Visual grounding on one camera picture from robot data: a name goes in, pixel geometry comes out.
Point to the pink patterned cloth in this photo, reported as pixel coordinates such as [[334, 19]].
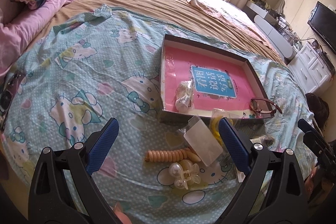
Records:
[[231, 15]]

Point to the red strap wristwatch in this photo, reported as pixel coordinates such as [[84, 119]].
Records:
[[264, 106]]

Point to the pink quilt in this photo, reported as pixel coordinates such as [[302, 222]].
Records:
[[17, 35]]

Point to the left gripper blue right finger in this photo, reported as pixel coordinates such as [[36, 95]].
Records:
[[273, 190]]

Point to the pearl hair claw clip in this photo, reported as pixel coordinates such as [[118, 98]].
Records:
[[185, 174]]

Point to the black television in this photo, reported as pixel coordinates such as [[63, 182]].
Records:
[[322, 21]]

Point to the white drawer cabinet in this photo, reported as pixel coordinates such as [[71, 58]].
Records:
[[312, 70]]

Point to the bagged beige jewelry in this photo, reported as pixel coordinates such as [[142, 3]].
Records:
[[184, 96]]

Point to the tan bed sheet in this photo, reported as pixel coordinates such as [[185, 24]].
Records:
[[178, 12]]

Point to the yellow item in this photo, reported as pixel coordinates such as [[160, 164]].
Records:
[[216, 116]]

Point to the dark cardboard box tray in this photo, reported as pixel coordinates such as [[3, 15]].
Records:
[[165, 115]]

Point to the clear bagged white card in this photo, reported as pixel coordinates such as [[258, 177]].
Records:
[[199, 138]]

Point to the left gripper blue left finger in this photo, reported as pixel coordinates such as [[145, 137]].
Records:
[[50, 200]]

